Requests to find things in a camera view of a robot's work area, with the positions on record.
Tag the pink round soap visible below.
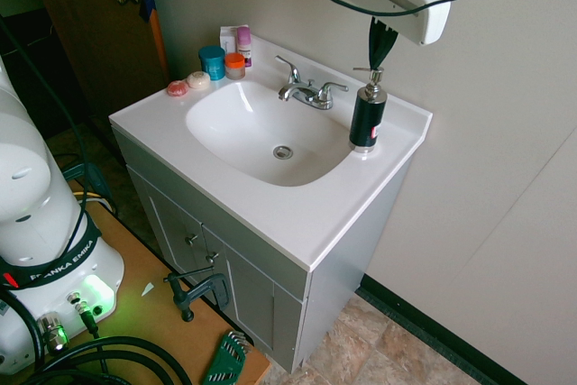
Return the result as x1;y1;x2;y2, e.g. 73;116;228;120
166;79;191;98

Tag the black C-clamp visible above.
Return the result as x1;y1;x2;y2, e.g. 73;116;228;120
162;267;231;324

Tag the orange lid jar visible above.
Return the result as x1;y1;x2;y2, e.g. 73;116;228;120
224;52;247;81

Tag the green hex key set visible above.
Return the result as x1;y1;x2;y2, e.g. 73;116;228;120
199;330;252;385

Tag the black baseboard strip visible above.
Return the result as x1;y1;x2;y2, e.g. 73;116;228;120
354;273;529;385

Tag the silver robot connector plug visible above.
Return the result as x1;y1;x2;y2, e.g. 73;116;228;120
35;310;69;358

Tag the teal round jar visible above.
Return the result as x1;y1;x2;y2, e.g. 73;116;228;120
197;45;227;82

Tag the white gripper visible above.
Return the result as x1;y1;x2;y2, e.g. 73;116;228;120
345;0;453;71

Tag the cream round soap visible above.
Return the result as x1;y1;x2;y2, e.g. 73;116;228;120
186;70;212;90

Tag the yellow cable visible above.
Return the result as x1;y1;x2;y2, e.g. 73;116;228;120
70;189;114;204

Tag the pink cap bottle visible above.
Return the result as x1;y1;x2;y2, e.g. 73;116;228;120
235;26;254;69

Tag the black cable bundle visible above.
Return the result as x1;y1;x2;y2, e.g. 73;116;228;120
20;334;196;385

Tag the white cardboard box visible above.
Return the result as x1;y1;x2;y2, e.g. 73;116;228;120
219;23;250;60

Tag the white vanity sink top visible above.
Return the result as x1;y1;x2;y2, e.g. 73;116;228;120
109;32;434;274

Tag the brown wooden door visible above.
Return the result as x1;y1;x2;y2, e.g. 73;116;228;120
21;0;171;134

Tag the grey vanity cabinet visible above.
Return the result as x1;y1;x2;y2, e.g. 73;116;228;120
112;127;412;375

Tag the black sanitizer pump bottle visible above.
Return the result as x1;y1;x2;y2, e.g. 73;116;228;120
348;66;389;155

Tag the chrome two-handle faucet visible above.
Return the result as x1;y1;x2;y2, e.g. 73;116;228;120
274;55;350;111

